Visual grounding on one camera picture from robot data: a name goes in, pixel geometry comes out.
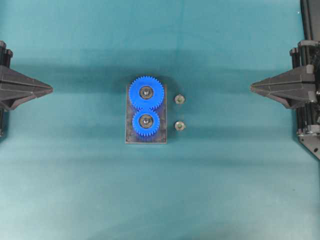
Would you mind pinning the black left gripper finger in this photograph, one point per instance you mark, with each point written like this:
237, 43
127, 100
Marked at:
13, 102
15, 81

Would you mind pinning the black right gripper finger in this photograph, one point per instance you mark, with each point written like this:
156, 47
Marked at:
298, 75
290, 99

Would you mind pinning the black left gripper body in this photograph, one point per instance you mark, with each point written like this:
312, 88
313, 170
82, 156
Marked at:
5, 60

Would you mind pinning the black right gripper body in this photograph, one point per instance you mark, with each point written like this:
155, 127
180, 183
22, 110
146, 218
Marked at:
308, 115

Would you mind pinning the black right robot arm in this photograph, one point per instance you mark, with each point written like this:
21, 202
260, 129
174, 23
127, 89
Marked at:
310, 12

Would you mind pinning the large blue plastic gear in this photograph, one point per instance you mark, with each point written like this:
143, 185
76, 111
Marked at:
139, 85

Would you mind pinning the small blue plastic gear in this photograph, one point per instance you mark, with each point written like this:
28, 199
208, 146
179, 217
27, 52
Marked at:
146, 130

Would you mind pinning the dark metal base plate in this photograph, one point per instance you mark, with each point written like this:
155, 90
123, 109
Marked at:
131, 137

